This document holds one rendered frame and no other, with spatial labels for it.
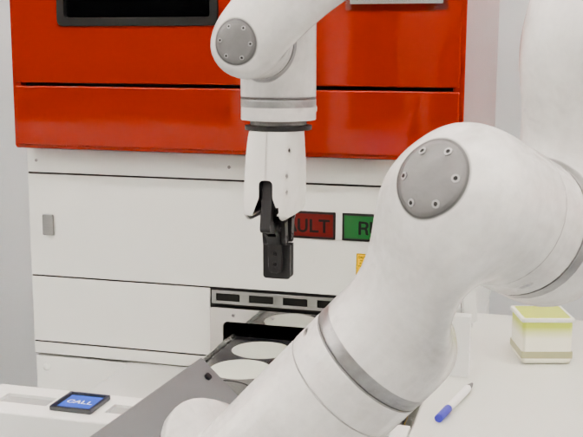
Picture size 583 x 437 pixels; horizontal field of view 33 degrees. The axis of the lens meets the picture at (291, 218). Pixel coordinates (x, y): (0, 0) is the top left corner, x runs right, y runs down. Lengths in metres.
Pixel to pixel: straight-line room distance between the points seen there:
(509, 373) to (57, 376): 0.94
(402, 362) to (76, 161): 1.15
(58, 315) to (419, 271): 1.26
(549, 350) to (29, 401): 0.71
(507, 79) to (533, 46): 2.29
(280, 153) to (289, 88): 0.07
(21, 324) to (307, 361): 2.97
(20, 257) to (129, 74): 2.04
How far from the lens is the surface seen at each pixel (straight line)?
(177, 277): 1.83
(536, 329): 1.44
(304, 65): 1.08
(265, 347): 1.71
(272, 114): 1.07
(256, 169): 1.07
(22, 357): 3.83
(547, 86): 0.86
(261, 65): 1.01
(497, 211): 0.74
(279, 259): 1.12
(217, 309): 1.80
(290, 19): 0.99
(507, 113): 3.15
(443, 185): 0.74
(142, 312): 1.88
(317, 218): 1.72
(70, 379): 1.98
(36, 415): 1.27
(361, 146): 1.64
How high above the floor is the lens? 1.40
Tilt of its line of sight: 10 degrees down
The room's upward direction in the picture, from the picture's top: straight up
